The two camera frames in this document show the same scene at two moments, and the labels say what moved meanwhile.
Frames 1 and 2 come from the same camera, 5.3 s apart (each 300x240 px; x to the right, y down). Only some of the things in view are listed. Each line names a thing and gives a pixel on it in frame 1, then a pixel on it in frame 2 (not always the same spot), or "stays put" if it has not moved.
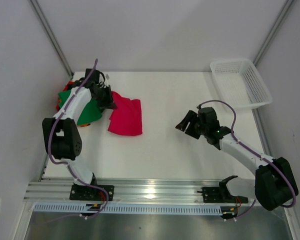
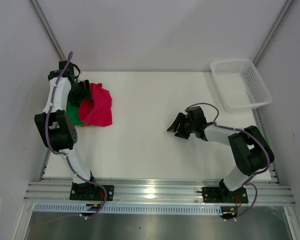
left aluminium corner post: (50, 35) stays put
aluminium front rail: (57, 191) stays put
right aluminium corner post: (274, 28) stays put
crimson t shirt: (126, 118) → (99, 112)
